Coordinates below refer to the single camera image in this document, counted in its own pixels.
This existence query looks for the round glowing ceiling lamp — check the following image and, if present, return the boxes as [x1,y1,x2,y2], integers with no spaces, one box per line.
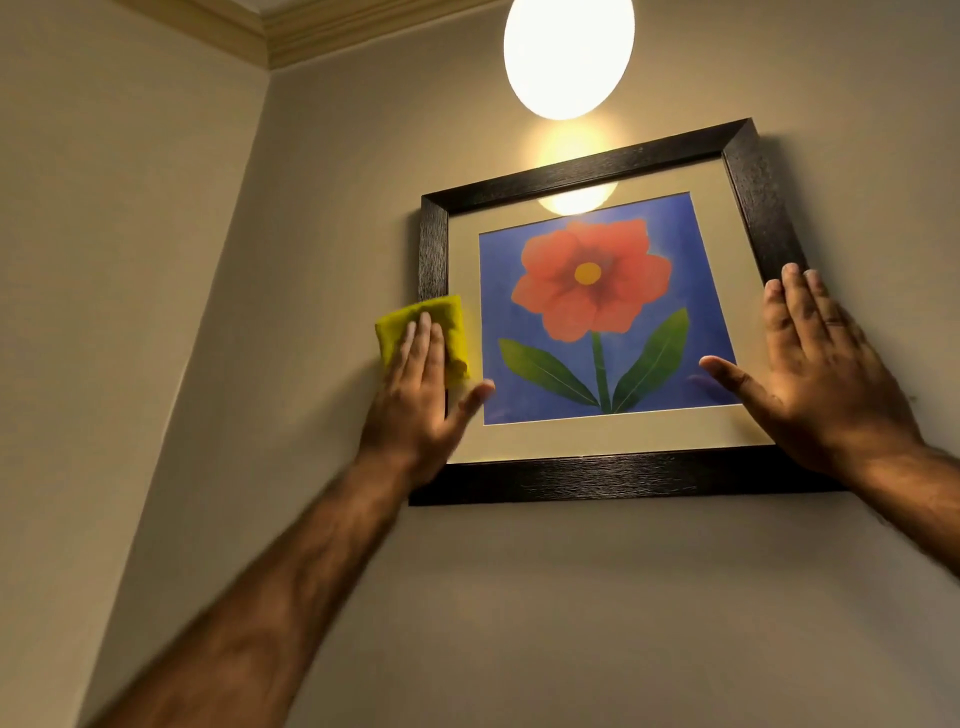
[503,0,637,121]

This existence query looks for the person's left forearm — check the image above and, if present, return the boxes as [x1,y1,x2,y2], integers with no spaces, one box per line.
[89,448,412,728]

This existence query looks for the black framed flower picture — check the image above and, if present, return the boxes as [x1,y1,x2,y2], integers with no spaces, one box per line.
[408,117,849,507]

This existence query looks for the yellow cloth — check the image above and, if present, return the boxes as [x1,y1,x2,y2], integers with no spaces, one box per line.
[374,294,472,388]

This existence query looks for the person's right hand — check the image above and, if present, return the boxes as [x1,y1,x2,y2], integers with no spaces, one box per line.
[698,262,927,483]

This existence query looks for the person's left hand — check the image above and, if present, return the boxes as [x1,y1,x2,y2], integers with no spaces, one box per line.
[356,311,497,492]

